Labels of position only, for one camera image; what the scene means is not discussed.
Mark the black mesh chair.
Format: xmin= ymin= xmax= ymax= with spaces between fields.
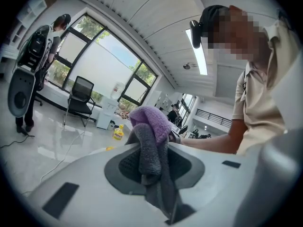
xmin=63 ymin=76 xmax=95 ymax=127

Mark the person's right forearm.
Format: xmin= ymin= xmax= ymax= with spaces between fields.
xmin=181 ymin=118 xmax=248 ymax=155

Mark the person's head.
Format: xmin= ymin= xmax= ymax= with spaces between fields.
xmin=200 ymin=5 xmax=273 ymax=63

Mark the ceiling strip light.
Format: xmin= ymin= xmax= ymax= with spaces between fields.
xmin=186 ymin=28 xmax=208 ymax=76

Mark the white water dispenser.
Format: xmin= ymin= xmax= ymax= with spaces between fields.
xmin=96 ymin=96 xmax=119 ymax=130

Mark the person's beige shirt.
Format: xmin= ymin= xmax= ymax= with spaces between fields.
xmin=232 ymin=17 xmax=303 ymax=156

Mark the purple cloth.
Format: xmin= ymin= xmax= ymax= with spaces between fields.
xmin=126 ymin=105 xmax=184 ymax=226

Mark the white pod with black hole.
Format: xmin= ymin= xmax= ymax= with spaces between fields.
xmin=7 ymin=65 xmax=36 ymax=118

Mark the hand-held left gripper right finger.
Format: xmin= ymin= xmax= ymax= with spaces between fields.
xmin=168 ymin=142 xmax=261 ymax=227

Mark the grey shell backpack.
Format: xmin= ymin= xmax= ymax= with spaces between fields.
xmin=18 ymin=25 xmax=54 ymax=67

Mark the clear dispenser water jug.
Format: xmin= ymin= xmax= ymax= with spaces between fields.
xmin=110 ymin=81 xmax=126 ymax=100

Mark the white desk with shelves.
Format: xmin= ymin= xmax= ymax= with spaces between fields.
xmin=0 ymin=0 xmax=48 ymax=78

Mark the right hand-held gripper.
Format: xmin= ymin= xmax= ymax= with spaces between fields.
xmin=169 ymin=131 xmax=182 ymax=145

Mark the yellow drink bottle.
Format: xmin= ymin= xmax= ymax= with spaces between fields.
xmin=113 ymin=124 xmax=125 ymax=141

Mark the black railing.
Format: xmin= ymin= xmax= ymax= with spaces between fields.
xmin=195 ymin=108 xmax=232 ymax=129

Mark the white locker cabinet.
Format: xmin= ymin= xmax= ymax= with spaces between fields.
xmin=151 ymin=90 xmax=183 ymax=113

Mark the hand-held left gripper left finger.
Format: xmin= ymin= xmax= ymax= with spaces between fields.
xmin=22 ymin=142 xmax=168 ymax=227

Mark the black framed window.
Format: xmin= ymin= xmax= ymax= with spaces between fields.
xmin=46 ymin=13 xmax=158 ymax=108

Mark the black head camera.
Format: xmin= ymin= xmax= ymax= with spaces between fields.
xmin=189 ymin=19 xmax=204 ymax=49

